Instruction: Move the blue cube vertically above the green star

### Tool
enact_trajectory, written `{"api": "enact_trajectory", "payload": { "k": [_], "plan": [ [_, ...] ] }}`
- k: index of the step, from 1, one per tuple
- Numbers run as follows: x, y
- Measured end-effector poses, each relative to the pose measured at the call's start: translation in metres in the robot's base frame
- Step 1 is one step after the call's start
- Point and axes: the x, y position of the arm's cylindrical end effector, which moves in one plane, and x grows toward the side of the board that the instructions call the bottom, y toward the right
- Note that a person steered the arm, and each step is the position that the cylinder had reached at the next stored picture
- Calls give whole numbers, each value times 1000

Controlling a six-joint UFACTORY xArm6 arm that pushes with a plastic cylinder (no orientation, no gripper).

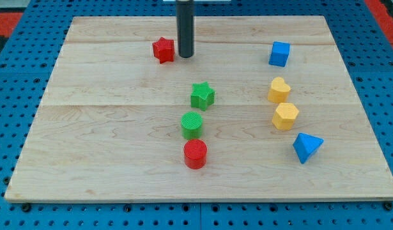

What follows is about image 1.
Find wooden board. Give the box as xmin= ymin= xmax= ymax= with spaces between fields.
xmin=5 ymin=16 xmax=393 ymax=203

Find blue triangle block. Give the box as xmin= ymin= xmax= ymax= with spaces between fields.
xmin=293 ymin=133 xmax=324 ymax=164

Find yellow hexagon block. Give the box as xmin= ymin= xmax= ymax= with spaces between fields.
xmin=272 ymin=103 xmax=299 ymax=130

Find green cylinder block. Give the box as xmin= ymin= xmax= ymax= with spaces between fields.
xmin=181 ymin=111 xmax=203 ymax=140

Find red star block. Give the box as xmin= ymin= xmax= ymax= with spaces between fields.
xmin=152 ymin=37 xmax=175 ymax=64

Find blue cube block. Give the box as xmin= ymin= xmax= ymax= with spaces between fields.
xmin=268 ymin=42 xmax=290 ymax=67

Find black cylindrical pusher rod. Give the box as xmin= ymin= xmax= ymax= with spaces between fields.
xmin=176 ymin=0 xmax=194 ymax=58

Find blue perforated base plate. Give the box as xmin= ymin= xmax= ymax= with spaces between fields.
xmin=0 ymin=1 xmax=393 ymax=229

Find yellow heart block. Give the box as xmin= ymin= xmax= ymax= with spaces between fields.
xmin=267 ymin=77 xmax=291 ymax=104

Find green star block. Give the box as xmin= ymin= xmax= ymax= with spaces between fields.
xmin=190 ymin=82 xmax=215 ymax=111

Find red cylinder block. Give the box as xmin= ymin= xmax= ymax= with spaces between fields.
xmin=183 ymin=139 xmax=208 ymax=169

